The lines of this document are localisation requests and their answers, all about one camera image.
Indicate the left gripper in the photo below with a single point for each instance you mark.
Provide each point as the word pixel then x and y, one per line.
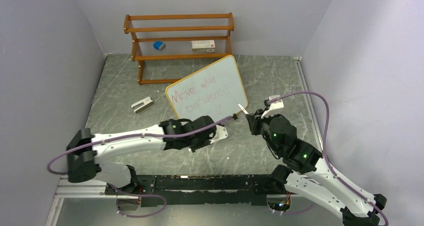
pixel 206 142

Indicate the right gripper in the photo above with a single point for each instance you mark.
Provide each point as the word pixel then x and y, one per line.
pixel 255 119

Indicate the white red-ended marker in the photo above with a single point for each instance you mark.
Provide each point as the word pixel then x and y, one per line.
pixel 243 109

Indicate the yellow framed whiteboard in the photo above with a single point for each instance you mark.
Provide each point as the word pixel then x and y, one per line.
pixel 216 90

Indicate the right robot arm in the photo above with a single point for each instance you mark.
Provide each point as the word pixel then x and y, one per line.
pixel 305 172

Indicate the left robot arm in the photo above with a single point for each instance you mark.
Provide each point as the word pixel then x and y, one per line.
pixel 92 158

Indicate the blue whiteboard eraser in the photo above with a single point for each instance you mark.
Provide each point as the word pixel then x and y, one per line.
pixel 159 45

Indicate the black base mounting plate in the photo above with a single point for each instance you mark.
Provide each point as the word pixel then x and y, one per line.
pixel 199 198

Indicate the grey white stapler-like block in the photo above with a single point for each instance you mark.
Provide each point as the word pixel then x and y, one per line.
pixel 142 104

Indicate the white red marker box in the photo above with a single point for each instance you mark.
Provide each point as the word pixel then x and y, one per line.
pixel 203 46

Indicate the wooden two-tier rack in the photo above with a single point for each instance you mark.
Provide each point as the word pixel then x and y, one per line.
pixel 177 31

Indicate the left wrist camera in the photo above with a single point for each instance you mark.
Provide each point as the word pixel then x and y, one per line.
pixel 221 133

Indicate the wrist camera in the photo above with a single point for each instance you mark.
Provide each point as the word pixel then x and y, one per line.
pixel 221 133
pixel 273 106

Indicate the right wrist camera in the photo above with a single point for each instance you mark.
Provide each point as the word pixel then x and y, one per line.
pixel 273 106

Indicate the aluminium rail frame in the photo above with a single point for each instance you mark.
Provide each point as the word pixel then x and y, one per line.
pixel 82 188

